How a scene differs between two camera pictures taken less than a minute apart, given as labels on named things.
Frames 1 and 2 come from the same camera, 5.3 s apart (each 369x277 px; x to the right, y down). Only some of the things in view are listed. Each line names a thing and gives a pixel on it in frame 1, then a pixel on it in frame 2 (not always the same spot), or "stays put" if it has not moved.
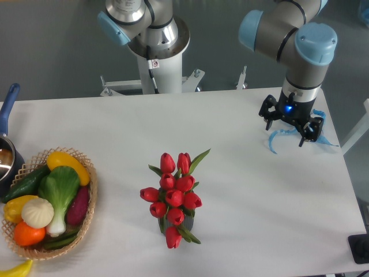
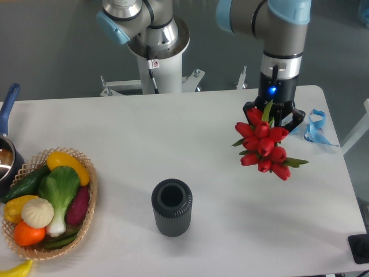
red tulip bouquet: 174,197 → 260,143
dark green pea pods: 55,243 stays put
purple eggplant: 76,210 stays put
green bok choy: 59,186 stays put
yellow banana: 21,270 stays put
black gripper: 297,112 → 282,92
